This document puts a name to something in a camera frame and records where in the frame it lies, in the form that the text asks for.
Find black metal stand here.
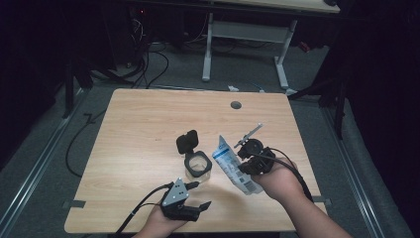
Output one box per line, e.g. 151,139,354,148
62,60,95,119
286,77,348,140

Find left hand-held gripper cable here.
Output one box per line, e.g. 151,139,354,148
113,182,174,238

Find white and blue pouch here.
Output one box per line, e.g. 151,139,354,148
211,134,264,196

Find metal floor rail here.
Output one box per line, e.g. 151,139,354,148
0,88,88,232
321,107,385,238

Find glass jar with black lid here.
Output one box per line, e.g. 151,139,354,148
175,129,213,183

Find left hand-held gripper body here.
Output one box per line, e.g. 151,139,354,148
160,178,201,222

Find right hand-held gripper cable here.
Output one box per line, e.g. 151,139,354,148
251,147,315,203

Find black floor cable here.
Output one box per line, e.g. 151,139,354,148
64,110,107,179

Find person's right hand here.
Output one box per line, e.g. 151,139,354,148
252,158,306,202

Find white desk frame with top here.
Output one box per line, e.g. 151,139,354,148
201,0,341,97

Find bundle of black cables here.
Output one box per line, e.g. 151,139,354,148
130,43,170,89

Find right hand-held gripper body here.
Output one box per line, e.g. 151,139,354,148
234,123,276,177

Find hand-held gripper cable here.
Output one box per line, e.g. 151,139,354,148
113,182,174,238
251,147,315,203

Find person's left hand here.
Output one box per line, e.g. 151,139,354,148
133,206,187,238

